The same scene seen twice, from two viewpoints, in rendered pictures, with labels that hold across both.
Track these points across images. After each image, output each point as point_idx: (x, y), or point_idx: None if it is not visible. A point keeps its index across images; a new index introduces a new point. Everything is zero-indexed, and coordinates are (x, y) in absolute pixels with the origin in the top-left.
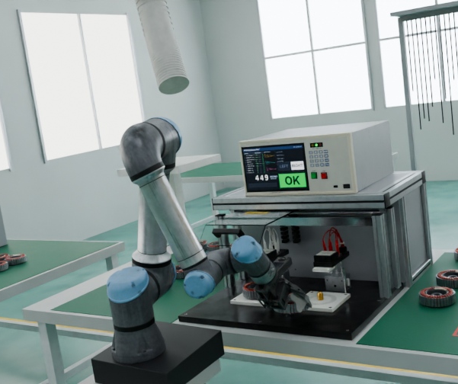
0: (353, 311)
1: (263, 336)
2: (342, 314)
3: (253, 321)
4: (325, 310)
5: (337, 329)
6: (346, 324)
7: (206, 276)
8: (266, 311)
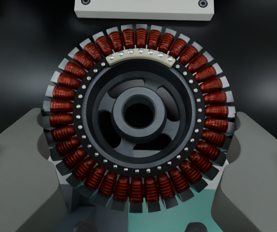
0: (262, 2)
1: (65, 182)
2: (244, 27)
3: (0, 132)
4: (191, 17)
5: None
6: None
7: None
8: (7, 46)
